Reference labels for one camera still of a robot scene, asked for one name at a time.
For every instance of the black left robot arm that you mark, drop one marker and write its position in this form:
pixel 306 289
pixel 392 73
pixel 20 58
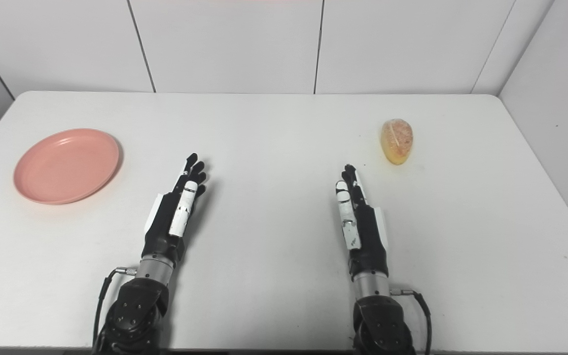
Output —
pixel 138 305

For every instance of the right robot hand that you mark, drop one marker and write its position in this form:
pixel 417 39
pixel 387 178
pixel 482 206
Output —
pixel 368 231

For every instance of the bread roll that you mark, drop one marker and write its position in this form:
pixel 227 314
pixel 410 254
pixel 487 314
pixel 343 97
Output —
pixel 397 140

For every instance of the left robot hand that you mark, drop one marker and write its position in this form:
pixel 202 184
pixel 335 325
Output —
pixel 165 222

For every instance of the pink plate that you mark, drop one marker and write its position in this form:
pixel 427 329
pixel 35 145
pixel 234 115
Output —
pixel 67 165

